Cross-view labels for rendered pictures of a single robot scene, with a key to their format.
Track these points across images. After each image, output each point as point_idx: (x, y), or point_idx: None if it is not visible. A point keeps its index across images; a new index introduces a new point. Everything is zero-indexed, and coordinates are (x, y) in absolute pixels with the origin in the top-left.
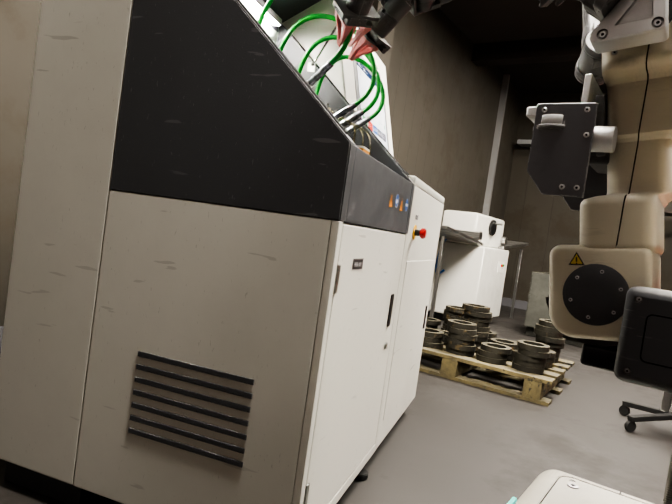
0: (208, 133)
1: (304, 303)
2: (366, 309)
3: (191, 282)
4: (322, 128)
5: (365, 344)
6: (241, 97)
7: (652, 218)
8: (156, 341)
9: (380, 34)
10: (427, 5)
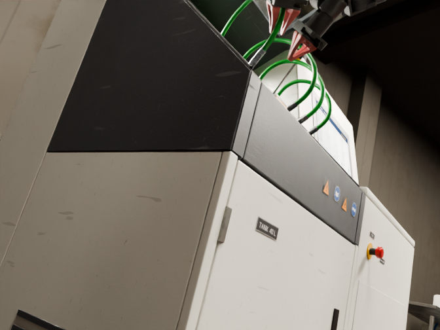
0: (129, 90)
1: (180, 249)
2: (287, 302)
3: (81, 232)
4: (225, 63)
5: None
6: (160, 55)
7: None
8: (36, 298)
9: (315, 31)
10: (362, 3)
